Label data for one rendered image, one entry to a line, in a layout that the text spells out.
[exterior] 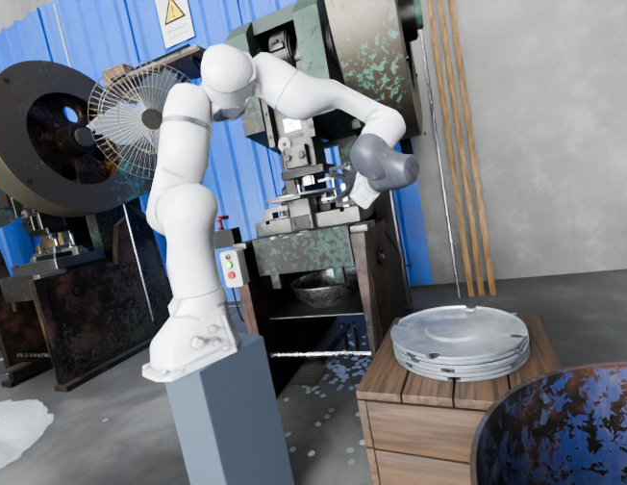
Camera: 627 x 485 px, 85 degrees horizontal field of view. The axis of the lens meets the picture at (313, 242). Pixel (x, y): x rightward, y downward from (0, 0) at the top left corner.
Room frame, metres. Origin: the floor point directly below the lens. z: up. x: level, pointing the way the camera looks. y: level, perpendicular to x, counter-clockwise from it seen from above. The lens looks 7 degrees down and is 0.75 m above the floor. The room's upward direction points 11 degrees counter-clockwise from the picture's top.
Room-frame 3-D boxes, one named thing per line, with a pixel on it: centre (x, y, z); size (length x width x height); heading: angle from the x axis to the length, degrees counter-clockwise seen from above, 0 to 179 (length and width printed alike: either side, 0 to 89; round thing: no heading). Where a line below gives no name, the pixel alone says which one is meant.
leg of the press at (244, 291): (1.72, 0.16, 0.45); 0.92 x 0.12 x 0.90; 158
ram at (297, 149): (1.45, -0.02, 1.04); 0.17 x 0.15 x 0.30; 158
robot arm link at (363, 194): (1.00, -0.19, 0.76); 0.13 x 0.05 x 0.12; 121
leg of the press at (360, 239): (1.52, -0.34, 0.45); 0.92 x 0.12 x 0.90; 158
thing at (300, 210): (1.33, 0.03, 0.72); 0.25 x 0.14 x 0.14; 158
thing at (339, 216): (1.49, -0.04, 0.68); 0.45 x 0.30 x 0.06; 68
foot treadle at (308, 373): (1.36, 0.01, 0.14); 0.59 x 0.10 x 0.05; 158
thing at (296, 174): (1.49, -0.04, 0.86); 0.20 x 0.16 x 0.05; 68
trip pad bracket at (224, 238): (1.39, 0.34, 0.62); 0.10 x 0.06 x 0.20; 68
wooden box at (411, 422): (0.76, -0.29, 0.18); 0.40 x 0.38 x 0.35; 154
